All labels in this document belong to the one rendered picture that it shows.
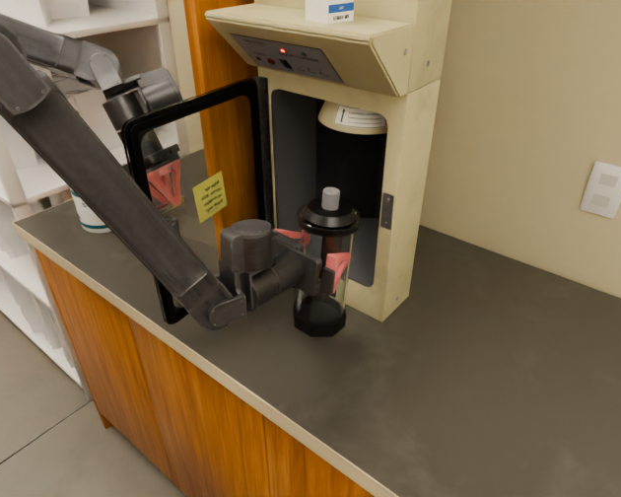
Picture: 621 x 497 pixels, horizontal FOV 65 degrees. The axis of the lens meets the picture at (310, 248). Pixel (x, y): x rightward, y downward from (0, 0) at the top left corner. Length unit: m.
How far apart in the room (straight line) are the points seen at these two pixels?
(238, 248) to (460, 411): 0.48
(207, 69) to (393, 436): 0.72
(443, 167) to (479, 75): 0.24
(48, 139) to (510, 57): 0.93
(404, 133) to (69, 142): 0.50
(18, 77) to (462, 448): 0.76
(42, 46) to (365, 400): 0.78
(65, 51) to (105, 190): 0.39
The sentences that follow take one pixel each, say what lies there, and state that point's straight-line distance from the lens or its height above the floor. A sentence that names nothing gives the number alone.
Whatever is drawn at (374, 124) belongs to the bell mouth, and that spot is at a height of 1.33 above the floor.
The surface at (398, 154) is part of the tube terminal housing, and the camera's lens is 0.82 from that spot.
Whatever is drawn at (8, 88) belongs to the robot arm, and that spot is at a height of 1.51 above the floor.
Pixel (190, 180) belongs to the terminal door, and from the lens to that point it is 0.88.
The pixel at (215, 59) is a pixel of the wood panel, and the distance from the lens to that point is 0.97.
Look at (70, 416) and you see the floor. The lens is 2.25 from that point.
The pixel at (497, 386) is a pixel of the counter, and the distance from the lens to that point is 0.96.
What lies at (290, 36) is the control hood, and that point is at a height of 1.49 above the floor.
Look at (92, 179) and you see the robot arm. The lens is 0.56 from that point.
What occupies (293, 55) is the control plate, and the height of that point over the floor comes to 1.46.
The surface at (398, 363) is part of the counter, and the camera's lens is 0.95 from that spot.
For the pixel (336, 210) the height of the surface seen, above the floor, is 1.24.
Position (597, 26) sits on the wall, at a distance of 1.13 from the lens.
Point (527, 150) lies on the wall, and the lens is 1.21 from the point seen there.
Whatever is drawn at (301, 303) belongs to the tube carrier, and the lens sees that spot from 0.87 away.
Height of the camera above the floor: 1.63
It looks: 34 degrees down
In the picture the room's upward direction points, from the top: straight up
